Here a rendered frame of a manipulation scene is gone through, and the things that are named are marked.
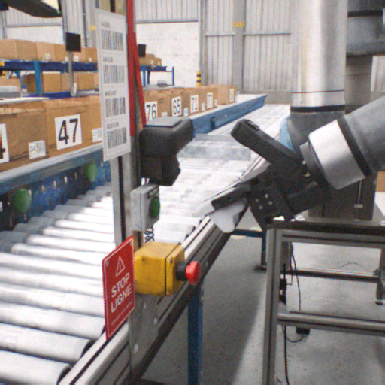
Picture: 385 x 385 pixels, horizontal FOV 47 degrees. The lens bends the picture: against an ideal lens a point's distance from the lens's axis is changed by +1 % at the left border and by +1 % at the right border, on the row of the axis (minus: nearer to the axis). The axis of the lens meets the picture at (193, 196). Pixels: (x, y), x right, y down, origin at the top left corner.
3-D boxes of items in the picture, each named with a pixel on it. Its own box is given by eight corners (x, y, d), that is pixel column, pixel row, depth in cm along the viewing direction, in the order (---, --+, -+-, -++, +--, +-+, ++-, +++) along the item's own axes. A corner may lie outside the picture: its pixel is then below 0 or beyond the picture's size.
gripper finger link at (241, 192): (212, 213, 65) (265, 187, 62) (207, 204, 65) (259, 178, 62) (219, 204, 70) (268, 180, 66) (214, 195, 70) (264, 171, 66)
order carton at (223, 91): (228, 105, 402) (228, 86, 397) (197, 104, 410) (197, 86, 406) (237, 102, 438) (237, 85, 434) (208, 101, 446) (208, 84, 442)
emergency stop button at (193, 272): (196, 289, 73) (196, 267, 72) (171, 286, 74) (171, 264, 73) (202, 279, 77) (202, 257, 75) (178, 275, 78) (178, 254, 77)
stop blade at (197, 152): (250, 166, 218) (251, 148, 216) (163, 161, 231) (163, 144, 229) (250, 166, 219) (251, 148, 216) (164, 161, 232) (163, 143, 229)
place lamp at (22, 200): (18, 216, 124) (15, 192, 122) (14, 216, 125) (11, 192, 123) (34, 209, 131) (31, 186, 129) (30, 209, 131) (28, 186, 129)
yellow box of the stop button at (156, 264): (180, 301, 72) (180, 260, 71) (132, 293, 75) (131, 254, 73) (204, 265, 86) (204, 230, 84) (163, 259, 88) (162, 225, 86)
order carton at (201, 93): (189, 117, 294) (189, 91, 289) (148, 116, 302) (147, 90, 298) (205, 112, 330) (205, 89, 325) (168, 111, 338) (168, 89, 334)
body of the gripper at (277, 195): (258, 234, 65) (336, 201, 60) (230, 184, 64) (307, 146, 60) (265, 218, 72) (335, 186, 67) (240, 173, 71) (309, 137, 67)
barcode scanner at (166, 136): (197, 166, 84) (195, 111, 80) (177, 189, 73) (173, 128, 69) (165, 164, 86) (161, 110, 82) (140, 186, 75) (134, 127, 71)
